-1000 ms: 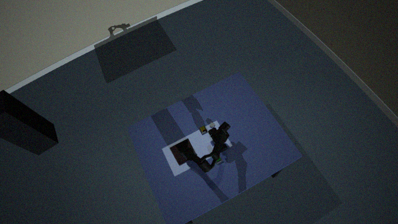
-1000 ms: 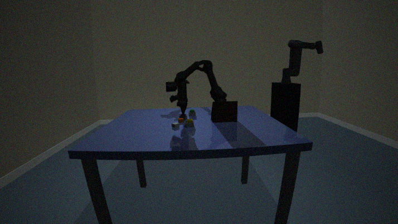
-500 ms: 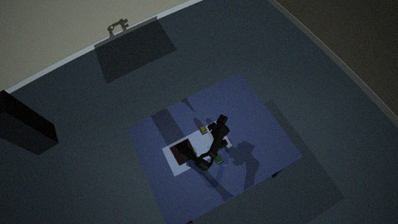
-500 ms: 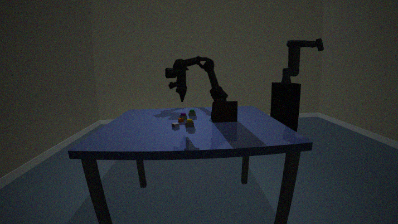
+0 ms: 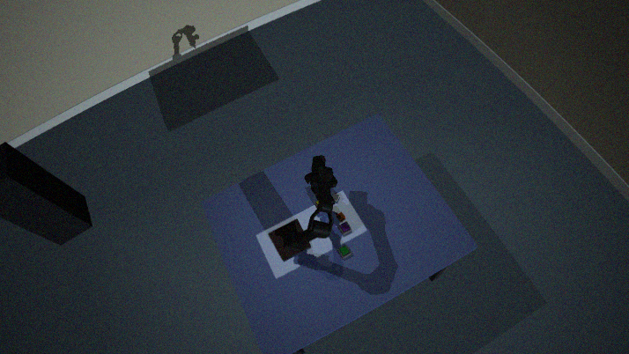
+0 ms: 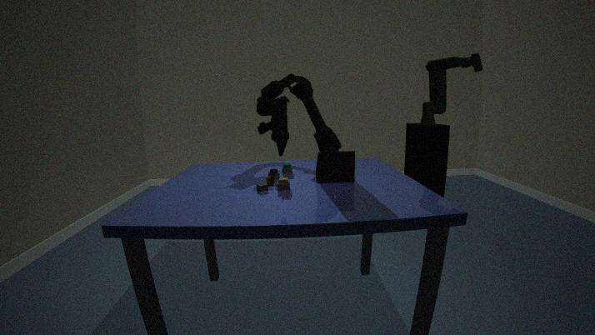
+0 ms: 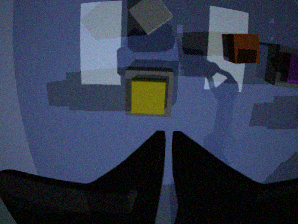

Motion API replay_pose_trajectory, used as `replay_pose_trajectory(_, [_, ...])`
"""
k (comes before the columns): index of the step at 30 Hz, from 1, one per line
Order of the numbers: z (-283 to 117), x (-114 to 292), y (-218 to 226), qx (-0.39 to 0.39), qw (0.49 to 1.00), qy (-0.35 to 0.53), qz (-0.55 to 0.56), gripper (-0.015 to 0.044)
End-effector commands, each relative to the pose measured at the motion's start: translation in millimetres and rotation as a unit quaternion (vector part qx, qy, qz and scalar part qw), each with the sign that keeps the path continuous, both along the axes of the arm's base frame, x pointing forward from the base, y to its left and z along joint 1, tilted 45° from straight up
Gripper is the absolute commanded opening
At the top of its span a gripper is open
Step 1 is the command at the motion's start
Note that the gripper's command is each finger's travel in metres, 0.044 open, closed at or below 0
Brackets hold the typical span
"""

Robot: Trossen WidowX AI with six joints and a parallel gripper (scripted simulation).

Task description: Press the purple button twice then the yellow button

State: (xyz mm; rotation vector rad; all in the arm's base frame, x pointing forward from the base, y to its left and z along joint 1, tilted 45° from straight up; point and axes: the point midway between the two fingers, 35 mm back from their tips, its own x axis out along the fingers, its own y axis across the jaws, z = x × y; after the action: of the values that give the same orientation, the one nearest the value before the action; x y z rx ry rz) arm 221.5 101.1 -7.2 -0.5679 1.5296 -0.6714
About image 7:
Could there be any orange block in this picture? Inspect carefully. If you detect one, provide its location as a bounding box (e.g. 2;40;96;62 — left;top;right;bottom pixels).
226;34;259;64

